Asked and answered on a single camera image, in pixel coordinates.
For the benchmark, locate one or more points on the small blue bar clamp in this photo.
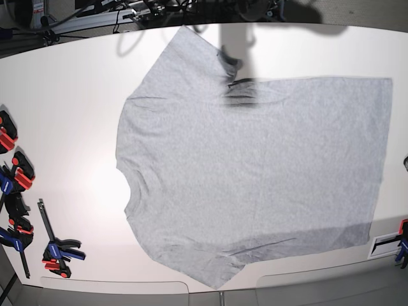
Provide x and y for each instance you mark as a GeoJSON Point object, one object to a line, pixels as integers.
{"type": "Point", "coordinates": [58, 253]}

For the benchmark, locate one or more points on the red black clamp top left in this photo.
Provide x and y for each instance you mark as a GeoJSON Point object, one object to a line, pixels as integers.
{"type": "Point", "coordinates": [9, 133]}

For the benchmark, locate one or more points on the grey T-shirt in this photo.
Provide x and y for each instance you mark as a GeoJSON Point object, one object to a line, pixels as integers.
{"type": "Point", "coordinates": [225, 172]}

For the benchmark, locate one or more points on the blue red bar clamp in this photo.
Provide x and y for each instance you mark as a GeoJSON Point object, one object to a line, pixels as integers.
{"type": "Point", "coordinates": [18, 178]}

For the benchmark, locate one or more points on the dark object at right edge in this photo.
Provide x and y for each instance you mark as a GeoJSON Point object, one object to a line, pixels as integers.
{"type": "Point", "coordinates": [405, 163]}

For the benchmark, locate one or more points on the blue black bar clamp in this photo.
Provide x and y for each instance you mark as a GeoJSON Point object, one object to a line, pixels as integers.
{"type": "Point", "coordinates": [19, 235]}

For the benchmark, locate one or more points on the blue clamp at right edge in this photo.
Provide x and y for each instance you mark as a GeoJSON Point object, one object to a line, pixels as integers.
{"type": "Point", "coordinates": [402, 238]}

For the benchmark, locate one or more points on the aluminium frame rail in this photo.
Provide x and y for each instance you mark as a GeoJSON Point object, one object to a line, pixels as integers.
{"type": "Point", "coordinates": [76, 24]}

